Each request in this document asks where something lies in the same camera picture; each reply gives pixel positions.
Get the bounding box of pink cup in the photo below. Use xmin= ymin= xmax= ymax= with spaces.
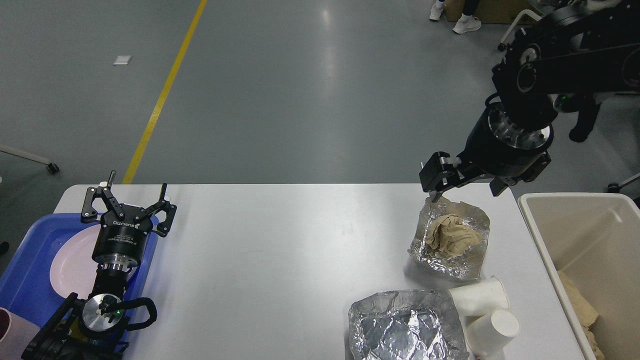
xmin=0 ymin=307 xmax=41 ymax=360

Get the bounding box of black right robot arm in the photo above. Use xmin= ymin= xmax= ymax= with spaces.
xmin=419 ymin=0 xmax=639 ymax=203

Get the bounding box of white paper cup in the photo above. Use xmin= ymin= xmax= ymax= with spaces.
xmin=465 ymin=308 xmax=521 ymax=360
xmin=447 ymin=276 xmax=510 ymax=317

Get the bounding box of white chair left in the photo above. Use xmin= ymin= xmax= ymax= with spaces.
xmin=0 ymin=144 xmax=60 ymax=174

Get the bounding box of foil sheet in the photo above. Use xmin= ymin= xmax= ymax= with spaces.
xmin=348 ymin=289 xmax=470 ymax=360
xmin=407 ymin=196 xmax=490 ymax=282

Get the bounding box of white chair right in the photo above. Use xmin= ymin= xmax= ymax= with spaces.
xmin=606 ymin=173 xmax=640 ymax=194

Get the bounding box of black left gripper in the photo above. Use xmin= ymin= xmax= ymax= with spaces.
xmin=80 ymin=170 xmax=178 ymax=273

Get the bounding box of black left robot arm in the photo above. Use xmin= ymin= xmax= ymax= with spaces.
xmin=21 ymin=171 xmax=178 ymax=360

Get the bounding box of white chair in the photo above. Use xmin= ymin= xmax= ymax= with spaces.
xmin=606 ymin=173 xmax=640 ymax=194
xmin=0 ymin=144 xmax=60 ymax=174

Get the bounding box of brown paper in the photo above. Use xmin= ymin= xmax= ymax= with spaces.
xmin=557 ymin=270 xmax=605 ymax=360
xmin=425 ymin=214 xmax=483 ymax=257

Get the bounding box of white chair background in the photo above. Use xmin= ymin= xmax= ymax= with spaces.
xmin=496 ymin=7 xmax=544 ymax=52

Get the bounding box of cardboard box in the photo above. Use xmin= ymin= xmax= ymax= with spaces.
xmin=443 ymin=0 xmax=538 ymax=24

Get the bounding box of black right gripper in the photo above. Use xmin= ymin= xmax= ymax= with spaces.
xmin=419 ymin=102 xmax=554 ymax=203

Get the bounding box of lower white paper cup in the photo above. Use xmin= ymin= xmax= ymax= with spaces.
xmin=465 ymin=308 xmax=521 ymax=360

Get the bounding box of beige plastic bin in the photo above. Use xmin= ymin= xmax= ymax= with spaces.
xmin=518 ymin=193 xmax=640 ymax=360

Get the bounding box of pink plate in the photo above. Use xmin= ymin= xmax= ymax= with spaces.
xmin=49 ymin=225 xmax=138 ymax=301

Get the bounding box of person with white sneakers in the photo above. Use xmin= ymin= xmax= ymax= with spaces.
xmin=429 ymin=0 xmax=482 ymax=35

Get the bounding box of upper white paper cup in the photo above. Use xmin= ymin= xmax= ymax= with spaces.
xmin=447 ymin=276 xmax=510 ymax=317

